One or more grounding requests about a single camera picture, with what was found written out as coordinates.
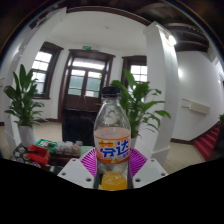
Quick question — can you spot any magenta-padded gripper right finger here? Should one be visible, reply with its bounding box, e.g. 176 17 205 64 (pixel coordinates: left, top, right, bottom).
128 147 169 190

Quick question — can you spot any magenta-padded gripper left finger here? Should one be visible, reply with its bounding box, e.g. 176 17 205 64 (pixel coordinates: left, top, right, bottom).
57 147 99 190

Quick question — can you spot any light green pad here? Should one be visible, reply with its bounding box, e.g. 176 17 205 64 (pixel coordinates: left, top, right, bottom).
79 145 95 156

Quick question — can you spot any orange soda plastic bottle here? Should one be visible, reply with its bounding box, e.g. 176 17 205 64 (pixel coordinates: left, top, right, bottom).
93 85 132 192

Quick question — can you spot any leafy plant in white pot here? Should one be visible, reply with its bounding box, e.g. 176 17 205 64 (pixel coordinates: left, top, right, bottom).
3 63 46 148
109 68 172 149

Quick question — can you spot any dark-framed window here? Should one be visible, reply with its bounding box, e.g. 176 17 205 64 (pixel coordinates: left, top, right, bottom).
120 55 148 84
31 41 64 100

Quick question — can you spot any green patterned box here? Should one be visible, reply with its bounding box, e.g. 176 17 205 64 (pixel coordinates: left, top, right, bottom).
34 138 58 154

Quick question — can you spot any dark wooden double door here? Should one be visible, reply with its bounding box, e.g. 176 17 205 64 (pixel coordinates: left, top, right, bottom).
57 49 116 113

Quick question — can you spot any red carpeted staircase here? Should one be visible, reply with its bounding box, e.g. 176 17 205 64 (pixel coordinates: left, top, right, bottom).
193 123 223 162

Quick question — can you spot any white wall radiator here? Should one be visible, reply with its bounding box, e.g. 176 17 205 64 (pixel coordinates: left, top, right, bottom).
181 98 212 115

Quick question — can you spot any black chair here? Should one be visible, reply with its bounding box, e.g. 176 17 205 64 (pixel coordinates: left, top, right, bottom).
61 108 98 148

